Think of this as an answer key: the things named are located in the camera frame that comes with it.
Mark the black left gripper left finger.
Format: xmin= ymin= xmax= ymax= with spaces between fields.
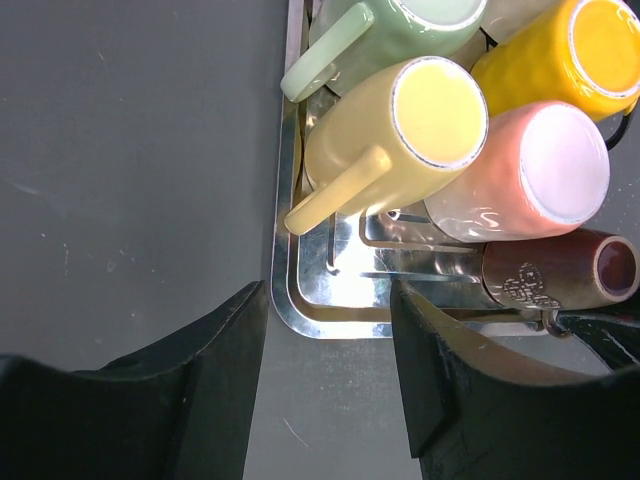
xmin=1 ymin=281 xmax=269 ymax=479

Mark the orange yellow mug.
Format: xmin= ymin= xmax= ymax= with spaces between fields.
xmin=471 ymin=1 xmax=639 ymax=122

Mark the pale yellow mug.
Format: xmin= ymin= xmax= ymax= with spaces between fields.
xmin=284 ymin=56 xmax=489 ymax=235

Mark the dark brown patterned cup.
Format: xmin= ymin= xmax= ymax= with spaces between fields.
xmin=482 ymin=228 xmax=639 ymax=310

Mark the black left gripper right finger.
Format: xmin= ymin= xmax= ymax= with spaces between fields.
xmin=390 ymin=281 xmax=639 ymax=479

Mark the pink white mug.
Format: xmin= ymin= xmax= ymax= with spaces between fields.
xmin=425 ymin=101 xmax=610 ymax=243

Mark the light green mug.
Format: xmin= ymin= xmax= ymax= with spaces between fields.
xmin=280 ymin=0 xmax=488 ymax=103

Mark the steel mug tray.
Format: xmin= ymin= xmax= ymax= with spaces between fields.
xmin=269 ymin=0 xmax=640 ymax=341

